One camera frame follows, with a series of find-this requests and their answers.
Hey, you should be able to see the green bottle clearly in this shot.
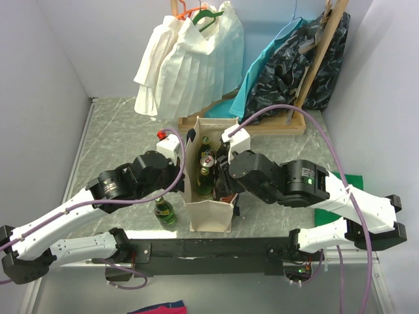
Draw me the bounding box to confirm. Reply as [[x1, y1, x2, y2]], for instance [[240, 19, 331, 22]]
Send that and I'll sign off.
[[154, 197, 176, 225], [197, 136, 214, 161], [196, 167, 214, 198]]

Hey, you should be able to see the silver beverage can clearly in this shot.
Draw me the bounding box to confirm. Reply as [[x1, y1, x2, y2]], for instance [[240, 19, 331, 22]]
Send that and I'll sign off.
[[200, 155, 215, 169]]

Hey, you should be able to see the cream canvas tote bag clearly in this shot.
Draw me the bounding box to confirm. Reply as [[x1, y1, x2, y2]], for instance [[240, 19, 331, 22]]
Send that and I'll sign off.
[[181, 117, 239, 233]]

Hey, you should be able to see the cola glass bottle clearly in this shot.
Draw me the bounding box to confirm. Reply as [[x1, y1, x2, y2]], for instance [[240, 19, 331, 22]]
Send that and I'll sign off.
[[215, 141, 230, 165]]

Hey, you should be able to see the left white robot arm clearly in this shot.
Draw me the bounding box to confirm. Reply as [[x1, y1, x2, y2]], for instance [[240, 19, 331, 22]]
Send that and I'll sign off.
[[1, 150, 185, 285]]

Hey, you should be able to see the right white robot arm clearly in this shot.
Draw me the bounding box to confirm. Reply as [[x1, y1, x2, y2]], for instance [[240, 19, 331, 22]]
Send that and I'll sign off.
[[228, 150, 407, 260]]

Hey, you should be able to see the green cloth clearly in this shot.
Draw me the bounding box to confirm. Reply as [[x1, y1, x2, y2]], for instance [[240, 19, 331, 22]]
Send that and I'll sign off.
[[314, 174, 363, 227]]

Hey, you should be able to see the wooden clothes rack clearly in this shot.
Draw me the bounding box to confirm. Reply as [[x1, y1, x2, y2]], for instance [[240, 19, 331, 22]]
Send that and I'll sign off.
[[178, 0, 348, 135]]

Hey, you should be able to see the teal shirt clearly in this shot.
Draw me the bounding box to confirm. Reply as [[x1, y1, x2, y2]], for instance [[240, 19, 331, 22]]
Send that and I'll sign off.
[[204, 18, 308, 119]]

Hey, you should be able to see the black base beam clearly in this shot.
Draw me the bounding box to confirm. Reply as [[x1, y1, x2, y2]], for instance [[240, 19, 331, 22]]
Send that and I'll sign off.
[[106, 237, 323, 277]]

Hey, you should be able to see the dark patterned garment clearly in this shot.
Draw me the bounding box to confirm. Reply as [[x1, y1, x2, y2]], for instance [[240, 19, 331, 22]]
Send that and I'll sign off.
[[243, 12, 351, 120]]

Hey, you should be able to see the white pleated garment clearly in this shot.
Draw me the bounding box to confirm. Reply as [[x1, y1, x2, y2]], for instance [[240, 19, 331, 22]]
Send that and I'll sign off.
[[134, 1, 244, 119]]

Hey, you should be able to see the pink and blue cloth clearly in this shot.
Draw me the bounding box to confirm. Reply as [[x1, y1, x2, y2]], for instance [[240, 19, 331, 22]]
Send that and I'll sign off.
[[128, 300, 187, 314]]

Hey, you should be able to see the orange hanger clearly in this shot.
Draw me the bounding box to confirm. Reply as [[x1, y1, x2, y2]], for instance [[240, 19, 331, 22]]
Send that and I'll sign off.
[[172, 0, 208, 20]]

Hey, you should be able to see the green hanger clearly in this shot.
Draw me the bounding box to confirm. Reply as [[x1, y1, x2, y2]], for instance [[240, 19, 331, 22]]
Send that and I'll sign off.
[[191, 7, 225, 33]]

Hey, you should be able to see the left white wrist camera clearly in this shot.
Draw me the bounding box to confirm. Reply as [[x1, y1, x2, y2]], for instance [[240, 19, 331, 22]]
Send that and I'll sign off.
[[156, 130, 180, 164]]

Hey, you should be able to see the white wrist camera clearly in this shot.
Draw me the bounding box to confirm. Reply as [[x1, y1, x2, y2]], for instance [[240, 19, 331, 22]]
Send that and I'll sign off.
[[221, 124, 251, 163], [156, 130, 180, 164]]

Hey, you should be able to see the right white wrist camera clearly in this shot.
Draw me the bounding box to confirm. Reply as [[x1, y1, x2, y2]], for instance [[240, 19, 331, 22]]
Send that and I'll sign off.
[[221, 124, 251, 163]]

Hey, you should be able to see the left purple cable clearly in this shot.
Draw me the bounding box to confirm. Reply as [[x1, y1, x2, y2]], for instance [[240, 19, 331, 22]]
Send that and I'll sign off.
[[0, 128, 187, 290]]

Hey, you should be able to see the blue wire hanger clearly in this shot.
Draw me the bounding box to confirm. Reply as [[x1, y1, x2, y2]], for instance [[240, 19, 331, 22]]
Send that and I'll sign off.
[[274, 0, 302, 41]]

